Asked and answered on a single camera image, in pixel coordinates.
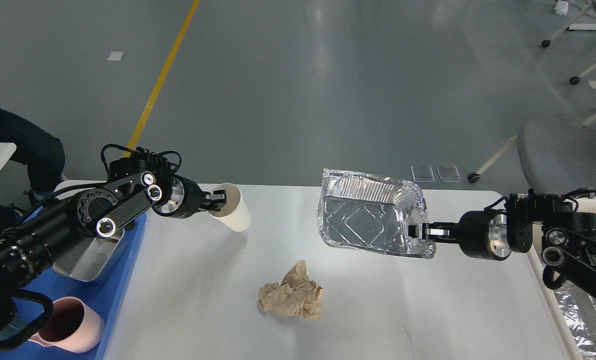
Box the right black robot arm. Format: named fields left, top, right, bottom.
left=407, top=187, right=596, bottom=300

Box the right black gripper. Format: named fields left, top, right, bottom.
left=408, top=210, right=533, bottom=261

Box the white floor plate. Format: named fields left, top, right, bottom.
left=106, top=50, right=126, bottom=62

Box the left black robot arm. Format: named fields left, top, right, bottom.
left=0, top=143, right=227, bottom=351

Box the beige plastic bin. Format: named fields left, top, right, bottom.
left=528, top=224, right=583, bottom=360

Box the pink ribbed mug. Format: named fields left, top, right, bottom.
left=29, top=296, right=105, bottom=354

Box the foil tray in bin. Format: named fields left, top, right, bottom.
left=553, top=282, right=596, bottom=360

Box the brown paper napkin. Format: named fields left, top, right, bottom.
left=257, top=260, right=323, bottom=320

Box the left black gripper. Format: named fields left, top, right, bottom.
left=152, top=175, right=228, bottom=219

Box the aluminium foil tray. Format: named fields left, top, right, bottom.
left=317, top=168, right=436, bottom=259

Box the clear floor plate left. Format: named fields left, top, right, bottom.
left=410, top=165, right=436, bottom=183

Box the white paper cup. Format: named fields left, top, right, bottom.
left=209, top=183, right=251, bottom=232

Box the square stainless steel dish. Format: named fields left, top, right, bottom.
left=52, top=229, right=128, bottom=286

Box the grey office chair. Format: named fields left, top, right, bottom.
left=467, top=120, right=596, bottom=194

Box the clear floor plate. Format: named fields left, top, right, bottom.
left=410, top=165, right=436, bottom=183
left=436, top=165, right=462, bottom=183

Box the seated person in jeans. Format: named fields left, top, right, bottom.
left=0, top=108, right=66, bottom=206

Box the clear floor plate right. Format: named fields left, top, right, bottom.
left=436, top=165, right=462, bottom=183

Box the blue plastic tray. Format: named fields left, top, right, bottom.
left=0, top=213, right=147, bottom=360

